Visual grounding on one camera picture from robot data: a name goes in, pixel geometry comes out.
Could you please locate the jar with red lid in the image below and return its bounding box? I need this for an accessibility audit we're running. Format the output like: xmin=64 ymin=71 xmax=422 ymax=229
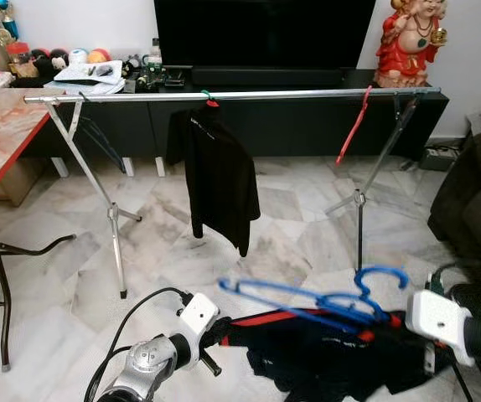
xmin=6 ymin=40 xmax=30 ymax=78

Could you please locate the black television console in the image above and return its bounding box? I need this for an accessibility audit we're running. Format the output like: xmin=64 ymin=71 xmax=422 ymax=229
xmin=23 ymin=71 xmax=449 ymax=158

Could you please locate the silver metal clothes rack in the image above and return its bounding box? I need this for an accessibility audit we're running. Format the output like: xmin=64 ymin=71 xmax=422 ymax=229
xmin=24 ymin=86 xmax=442 ymax=300

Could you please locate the black shirt with FSL print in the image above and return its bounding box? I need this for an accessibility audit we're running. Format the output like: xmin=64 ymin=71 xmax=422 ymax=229
xmin=165 ymin=102 xmax=262 ymax=258

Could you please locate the black soundbar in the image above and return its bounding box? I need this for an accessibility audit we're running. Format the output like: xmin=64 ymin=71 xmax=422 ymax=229
xmin=190 ymin=67 xmax=346 ymax=88

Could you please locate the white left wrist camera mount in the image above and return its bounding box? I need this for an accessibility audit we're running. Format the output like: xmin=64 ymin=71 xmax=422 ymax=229
xmin=176 ymin=291 xmax=221 ymax=348

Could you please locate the gold blue trophy ornament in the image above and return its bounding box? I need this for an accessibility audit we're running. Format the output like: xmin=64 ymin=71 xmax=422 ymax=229
xmin=0 ymin=0 xmax=19 ymax=41

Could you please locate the black polo shirt round logo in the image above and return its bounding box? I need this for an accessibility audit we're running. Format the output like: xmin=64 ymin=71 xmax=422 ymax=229
xmin=221 ymin=310 xmax=455 ymax=402

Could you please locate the stack of white papers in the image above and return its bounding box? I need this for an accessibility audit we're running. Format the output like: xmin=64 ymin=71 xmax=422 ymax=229
xmin=44 ymin=60 xmax=126 ymax=95

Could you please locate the black round plush toy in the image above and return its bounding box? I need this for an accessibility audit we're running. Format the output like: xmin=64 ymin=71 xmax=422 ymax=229
xmin=29 ymin=49 xmax=51 ymax=72

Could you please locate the black flat screen television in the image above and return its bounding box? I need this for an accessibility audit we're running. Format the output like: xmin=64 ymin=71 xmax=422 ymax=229
xmin=153 ymin=0 xmax=377 ymax=70

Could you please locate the red plastic hanger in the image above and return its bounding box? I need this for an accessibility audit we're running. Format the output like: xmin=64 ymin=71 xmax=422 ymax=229
xmin=334 ymin=85 xmax=373 ymax=166

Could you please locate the black plastic hanger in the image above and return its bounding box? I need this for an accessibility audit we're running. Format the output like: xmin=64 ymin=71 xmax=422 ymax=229
xmin=80 ymin=113 xmax=128 ymax=174

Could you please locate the blue plastic hanger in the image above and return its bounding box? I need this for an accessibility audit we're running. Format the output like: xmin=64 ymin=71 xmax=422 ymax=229
xmin=218 ymin=265 xmax=411 ymax=332

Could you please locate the orange toy ball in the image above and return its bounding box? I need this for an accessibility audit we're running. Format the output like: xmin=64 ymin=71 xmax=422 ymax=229
xmin=86 ymin=47 xmax=111 ymax=64

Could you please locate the red laughing buddha statue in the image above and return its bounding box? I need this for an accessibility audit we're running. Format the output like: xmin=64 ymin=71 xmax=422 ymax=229
xmin=375 ymin=0 xmax=448 ymax=89

